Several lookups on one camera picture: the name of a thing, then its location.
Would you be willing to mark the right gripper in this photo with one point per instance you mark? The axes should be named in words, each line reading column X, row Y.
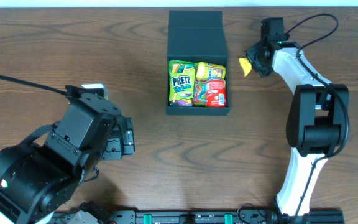
column 257, row 58

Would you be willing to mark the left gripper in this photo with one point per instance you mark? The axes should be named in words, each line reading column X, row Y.
column 119, row 140

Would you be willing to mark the yellow candy wrapper packet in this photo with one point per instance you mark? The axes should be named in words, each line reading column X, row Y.
column 246, row 65

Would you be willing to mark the red snack can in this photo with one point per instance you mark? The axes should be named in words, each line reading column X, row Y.
column 215, row 92

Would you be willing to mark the yellow small snack can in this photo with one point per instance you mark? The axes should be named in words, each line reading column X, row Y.
column 206, row 71

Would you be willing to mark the Haribo gummy bag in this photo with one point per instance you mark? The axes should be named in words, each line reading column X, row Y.
column 199, row 97

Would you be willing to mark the black gift box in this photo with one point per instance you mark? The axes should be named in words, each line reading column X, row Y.
column 197, row 36

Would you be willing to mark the Pretz snack box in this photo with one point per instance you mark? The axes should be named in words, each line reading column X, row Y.
column 181, row 80

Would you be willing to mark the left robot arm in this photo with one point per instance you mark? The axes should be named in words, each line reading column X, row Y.
column 43, row 171

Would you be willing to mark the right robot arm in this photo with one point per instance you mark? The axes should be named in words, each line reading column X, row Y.
column 318, row 124

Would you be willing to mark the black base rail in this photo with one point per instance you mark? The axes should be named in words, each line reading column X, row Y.
column 91, row 213

